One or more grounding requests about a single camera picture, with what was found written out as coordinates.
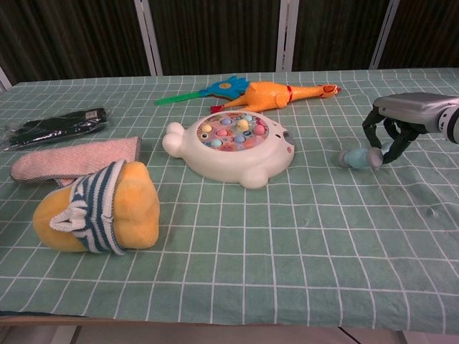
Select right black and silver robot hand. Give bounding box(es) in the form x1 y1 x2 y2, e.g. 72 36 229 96
361 92 459 166

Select white fishing game toy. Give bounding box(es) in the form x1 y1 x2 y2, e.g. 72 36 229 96
161 110 297 190

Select blue hand clapper toy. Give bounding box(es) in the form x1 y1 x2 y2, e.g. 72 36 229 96
155 75 250 106

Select yellow rubber chicken toy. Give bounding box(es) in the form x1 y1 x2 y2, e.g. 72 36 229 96
210 81 341 115

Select green checked tablecloth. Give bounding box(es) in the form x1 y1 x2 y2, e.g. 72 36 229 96
0 67 459 330

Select yellow plush toy striped shirt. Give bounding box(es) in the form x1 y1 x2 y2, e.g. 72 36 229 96
32 160 161 256

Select pink towel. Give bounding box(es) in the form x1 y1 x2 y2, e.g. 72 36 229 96
10 135 143 187

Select black gloves in plastic bag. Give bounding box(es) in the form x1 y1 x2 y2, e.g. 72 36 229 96
0 107 112 153

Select white partition post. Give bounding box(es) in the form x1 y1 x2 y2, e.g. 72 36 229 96
275 0 301 73
133 0 164 77
368 0 401 70
0 66 14 92

